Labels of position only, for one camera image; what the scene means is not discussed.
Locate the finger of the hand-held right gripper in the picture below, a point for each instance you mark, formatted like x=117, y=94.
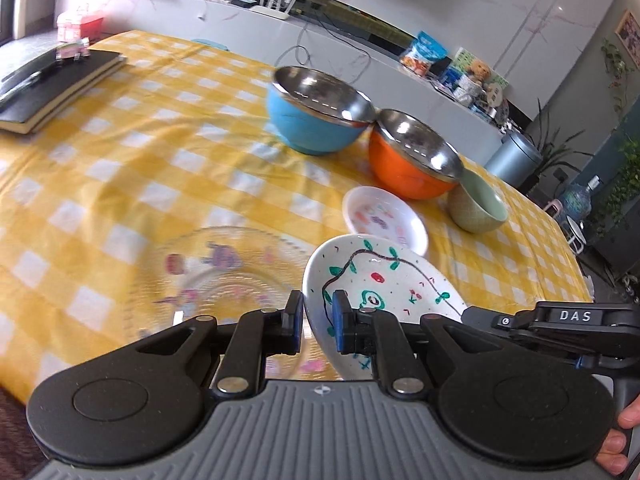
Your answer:
x=487, y=319

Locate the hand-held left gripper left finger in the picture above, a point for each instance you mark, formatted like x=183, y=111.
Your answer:
x=297, y=321

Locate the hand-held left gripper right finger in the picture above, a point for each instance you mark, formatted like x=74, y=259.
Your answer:
x=341, y=321

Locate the white plate with painted vine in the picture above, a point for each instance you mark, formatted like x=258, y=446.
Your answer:
x=400, y=280

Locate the clear glass plate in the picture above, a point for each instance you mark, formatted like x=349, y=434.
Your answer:
x=225, y=280

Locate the green ceramic bowl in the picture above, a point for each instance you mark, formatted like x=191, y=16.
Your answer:
x=470, y=216

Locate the small white printed plate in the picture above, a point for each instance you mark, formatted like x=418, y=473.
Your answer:
x=380, y=212

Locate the orange steel bowl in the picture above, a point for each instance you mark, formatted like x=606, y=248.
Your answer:
x=400, y=172

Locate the blue steel bowl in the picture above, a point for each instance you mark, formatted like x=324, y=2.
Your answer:
x=300, y=120

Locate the person's right hand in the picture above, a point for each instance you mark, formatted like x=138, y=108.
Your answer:
x=614, y=447

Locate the white round stool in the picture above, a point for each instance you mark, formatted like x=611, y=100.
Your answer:
x=576, y=234

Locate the small pink heater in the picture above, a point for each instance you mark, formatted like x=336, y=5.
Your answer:
x=554, y=208

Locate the blue water jug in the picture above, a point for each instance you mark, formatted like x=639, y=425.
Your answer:
x=577, y=202

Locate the grey metal trash can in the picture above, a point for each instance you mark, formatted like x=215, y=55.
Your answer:
x=512, y=160

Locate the leafy green plant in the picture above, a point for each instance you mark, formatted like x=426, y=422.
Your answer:
x=625, y=180

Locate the long-leaf potted plant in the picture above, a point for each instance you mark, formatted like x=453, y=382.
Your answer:
x=550, y=152

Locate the round paper fan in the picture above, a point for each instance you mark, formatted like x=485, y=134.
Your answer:
x=495, y=95

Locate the yellow checkered tablecloth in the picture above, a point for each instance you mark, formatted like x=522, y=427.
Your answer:
x=125, y=170

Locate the brown teddy bear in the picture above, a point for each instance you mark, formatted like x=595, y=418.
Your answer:
x=479, y=71

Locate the green picture board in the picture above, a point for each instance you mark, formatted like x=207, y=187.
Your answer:
x=462, y=56

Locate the blue snack bag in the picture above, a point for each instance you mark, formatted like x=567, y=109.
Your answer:
x=422, y=55

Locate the climbing vine plant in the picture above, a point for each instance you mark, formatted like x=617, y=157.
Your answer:
x=616, y=67

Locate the light blue plastic stool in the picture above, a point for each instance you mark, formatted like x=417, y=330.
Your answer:
x=210, y=44

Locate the white router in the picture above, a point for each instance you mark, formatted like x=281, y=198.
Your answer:
x=270, y=12

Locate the black notebook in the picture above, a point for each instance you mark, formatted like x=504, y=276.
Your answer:
x=45, y=112
x=75, y=72

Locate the pink snack packet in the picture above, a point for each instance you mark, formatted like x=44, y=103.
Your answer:
x=72, y=50

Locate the black pen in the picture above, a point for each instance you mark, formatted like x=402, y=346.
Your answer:
x=30, y=77

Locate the pink storage box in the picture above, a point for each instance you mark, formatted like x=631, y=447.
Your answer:
x=80, y=22

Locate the framed wall picture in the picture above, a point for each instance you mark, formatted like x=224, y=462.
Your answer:
x=629, y=37

